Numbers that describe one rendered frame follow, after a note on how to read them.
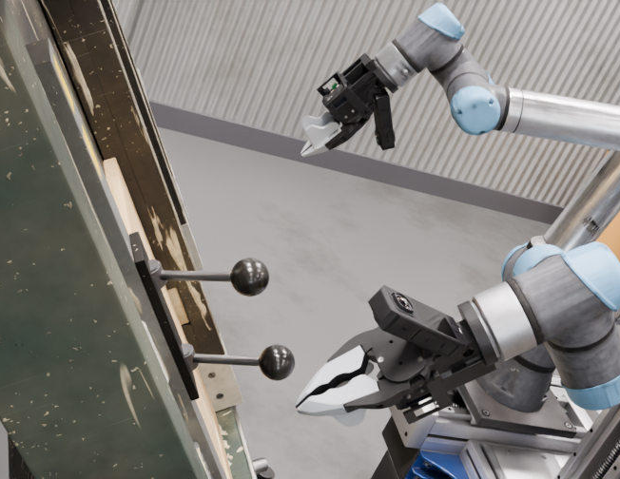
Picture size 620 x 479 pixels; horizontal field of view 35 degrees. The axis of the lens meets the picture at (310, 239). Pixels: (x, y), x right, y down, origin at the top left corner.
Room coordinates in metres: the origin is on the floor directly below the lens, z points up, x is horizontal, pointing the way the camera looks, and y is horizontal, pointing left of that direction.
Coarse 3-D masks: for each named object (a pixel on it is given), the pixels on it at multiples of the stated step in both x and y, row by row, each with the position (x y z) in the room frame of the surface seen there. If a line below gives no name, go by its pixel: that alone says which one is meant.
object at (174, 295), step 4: (172, 288) 1.34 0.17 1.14; (176, 288) 1.34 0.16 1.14; (168, 292) 1.33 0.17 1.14; (172, 292) 1.34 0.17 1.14; (176, 292) 1.34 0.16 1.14; (172, 296) 1.34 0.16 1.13; (176, 296) 1.34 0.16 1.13; (172, 300) 1.34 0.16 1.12; (176, 300) 1.34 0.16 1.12; (180, 300) 1.34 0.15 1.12; (176, 304) 1.34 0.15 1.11; (180, 304) 1.35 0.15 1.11; (176, 308) 1.34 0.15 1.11; (180, 308) 1.35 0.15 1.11; (176, 312) 1.35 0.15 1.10; (180, 312) 1.35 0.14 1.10; (184, 312) 1.35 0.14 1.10; (180, 316) 1.35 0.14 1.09; (184, 316) 1.35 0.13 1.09; (180, 320) 1.35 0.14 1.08; (184, 320) 1.35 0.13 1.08; (188, 320) 1.36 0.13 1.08
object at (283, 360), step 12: (192, 348) 0.86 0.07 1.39; (276, 348) 0.85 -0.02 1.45; (192, 360) 0.86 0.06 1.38; (204, 360) 0.85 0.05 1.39; (216, 360) 0.85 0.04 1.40; (228, 360) 0.85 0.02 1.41; (240, 360) 0.85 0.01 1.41; (252, 360) 0.85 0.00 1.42; (264, 360) 0.84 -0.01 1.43; (276, 360) 0.84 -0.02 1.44; (288, 360) 0.84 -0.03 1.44; (264, 372) 0.84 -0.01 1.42; (276, 372) 0.83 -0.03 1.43; (288, 372) 0.84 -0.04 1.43
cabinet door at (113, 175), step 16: (112, 160) 1.25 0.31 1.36; (112, 176) 1.21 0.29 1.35; (112, 192) 1.17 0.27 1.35; (128, 192) 1.27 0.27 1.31; (128, 208) 1.18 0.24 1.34; (128, 224) 1.10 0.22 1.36; (144, 240) 1.24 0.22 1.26; (176, 320) 1.29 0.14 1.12; (208, 400) 1.36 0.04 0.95; (208, 416) 1.28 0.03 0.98; (224, 464) 1.24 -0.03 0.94
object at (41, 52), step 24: (48, 48) 0.76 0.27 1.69; (48, 72) 0.74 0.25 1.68; (48, 96) 0.74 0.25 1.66; (72, 120) 0.75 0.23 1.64; (72, 144) 0.75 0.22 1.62; (96, 168) 0.77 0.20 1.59; (96, 192) 0.77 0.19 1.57; (120, 216) 0.82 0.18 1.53; (120, 240) 0.78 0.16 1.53; (120, 264) 0.79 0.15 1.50; (144, 288) 0.80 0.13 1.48; (144, 312) 0.81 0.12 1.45; (168, 360) 0.83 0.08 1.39; (168, 384) 0.83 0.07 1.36; (192, 408) 0.85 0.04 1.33; (192, 432) 0.85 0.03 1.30; (216, 456) 0.90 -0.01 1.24
